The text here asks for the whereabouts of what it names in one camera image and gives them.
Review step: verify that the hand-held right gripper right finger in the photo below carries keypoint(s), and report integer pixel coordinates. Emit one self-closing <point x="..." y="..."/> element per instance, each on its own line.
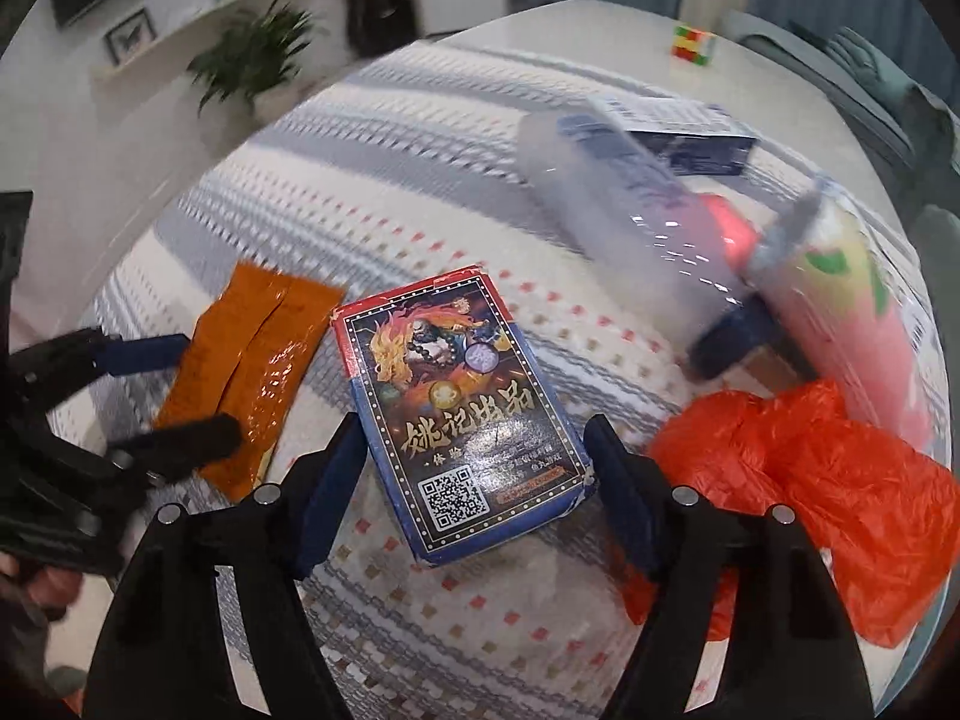
<point x="626" y="510"/>

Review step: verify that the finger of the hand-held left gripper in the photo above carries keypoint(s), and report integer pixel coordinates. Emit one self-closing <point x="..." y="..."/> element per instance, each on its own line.
<point x="142" y="356"/>
<point x="195" y="439"/>

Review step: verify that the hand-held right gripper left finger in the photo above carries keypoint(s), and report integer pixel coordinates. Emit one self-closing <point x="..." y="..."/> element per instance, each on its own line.
<point x="330" y="495"/>

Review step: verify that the orange-brown foil packet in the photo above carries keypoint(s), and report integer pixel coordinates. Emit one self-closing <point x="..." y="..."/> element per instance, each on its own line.
<point x="247" y="345"/>

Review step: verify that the printed playing card box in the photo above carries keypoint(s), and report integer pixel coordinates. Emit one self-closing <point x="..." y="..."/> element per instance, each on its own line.
<point x="450" y="405"/>

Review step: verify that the red plastic bag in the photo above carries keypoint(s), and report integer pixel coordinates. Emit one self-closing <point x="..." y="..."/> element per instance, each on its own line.
<point x="825" y="480"/>

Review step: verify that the pink green plastic package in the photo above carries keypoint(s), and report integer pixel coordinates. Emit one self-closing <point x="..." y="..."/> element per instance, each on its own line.
<point x="847" y="330"/>

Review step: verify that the clear plastic bottle blue label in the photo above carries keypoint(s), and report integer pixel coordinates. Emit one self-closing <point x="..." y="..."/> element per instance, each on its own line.
<point x="615" y="225"/>

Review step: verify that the blue and white carton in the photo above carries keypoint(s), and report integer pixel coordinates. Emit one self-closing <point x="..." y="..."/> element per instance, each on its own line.
<point x="705" y="150"/>

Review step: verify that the person's left hand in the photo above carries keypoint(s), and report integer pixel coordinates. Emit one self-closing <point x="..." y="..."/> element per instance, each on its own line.
<point x="45" y="586"/>

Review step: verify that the striped woven table cloth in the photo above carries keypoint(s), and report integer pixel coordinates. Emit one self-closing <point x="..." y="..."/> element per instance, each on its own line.
<point x="375" y="187"/>

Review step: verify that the red round object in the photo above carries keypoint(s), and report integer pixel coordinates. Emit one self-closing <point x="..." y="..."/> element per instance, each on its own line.
<point x="724" y="229"/>

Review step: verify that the green potted plant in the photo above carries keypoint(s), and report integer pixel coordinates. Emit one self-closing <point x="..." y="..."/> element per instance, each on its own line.
<point x="251" y="52"/>

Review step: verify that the black framed butterfly picture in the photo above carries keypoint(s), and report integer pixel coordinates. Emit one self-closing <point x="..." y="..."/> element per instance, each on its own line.
<point x="130" y="31"/>

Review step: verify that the black guitar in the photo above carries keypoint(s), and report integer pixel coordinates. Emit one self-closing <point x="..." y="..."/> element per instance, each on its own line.
<point x="375" y="0"/>

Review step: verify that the colourful puzzle cube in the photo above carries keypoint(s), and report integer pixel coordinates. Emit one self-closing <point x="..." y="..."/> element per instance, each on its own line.
<point x="694" y="46"/>

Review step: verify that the white wall shelf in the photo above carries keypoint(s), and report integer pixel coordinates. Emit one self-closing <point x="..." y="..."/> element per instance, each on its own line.
<point x="195" y="16"/>

